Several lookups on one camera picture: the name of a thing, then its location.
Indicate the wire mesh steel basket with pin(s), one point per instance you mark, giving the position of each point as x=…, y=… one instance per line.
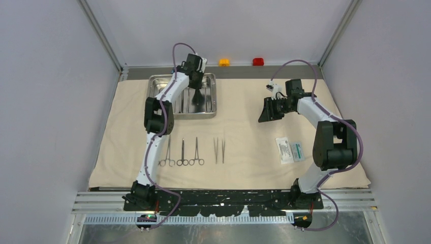
x=190, y=116

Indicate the left steel tray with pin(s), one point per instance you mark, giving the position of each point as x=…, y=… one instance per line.
x=157, y=83

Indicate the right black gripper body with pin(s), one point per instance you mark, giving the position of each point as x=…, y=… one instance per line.
x=282, y=108

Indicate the yellow button block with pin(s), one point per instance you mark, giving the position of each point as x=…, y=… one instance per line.
x=224, y=62

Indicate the long steel forceps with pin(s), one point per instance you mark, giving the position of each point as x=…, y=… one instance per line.
x=167, y=160

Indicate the right steel tray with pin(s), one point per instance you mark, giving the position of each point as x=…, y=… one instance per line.
x=191, y=102

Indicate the steel tweezers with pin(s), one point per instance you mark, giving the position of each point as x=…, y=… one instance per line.
x=216, y=148
x=223, y=150

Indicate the short steel scissors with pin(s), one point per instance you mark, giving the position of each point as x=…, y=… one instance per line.
x=182, y=161

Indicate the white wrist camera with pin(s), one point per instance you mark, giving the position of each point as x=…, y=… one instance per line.
x=274, y=89
x=203, y=64

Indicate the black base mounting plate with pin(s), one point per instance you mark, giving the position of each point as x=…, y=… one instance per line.
x=222, y=203

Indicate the steel tray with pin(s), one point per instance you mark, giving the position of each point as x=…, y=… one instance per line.
x=191, y=102
x=157, y=83

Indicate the green white packet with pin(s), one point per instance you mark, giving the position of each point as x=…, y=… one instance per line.
x=297, y=151

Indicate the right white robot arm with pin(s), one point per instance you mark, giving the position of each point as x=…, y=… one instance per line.
x=335, y=143

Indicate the white sterile pouch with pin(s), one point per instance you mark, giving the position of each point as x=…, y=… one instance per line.
x=285, y=152

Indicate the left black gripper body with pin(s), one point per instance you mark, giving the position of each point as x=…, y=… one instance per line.
x=197, y=84

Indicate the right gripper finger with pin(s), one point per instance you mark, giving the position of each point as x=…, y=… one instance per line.
x=269, y=103
x=266, y=115

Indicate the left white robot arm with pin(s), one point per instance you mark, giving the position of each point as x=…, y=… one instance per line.
x=159, y=123

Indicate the red button block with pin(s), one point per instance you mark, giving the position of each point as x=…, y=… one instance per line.
x=258, y=61

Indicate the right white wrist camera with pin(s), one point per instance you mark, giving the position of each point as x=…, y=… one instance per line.
x=274, y=89

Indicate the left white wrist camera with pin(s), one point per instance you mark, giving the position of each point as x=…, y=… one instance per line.
x=203, y=64

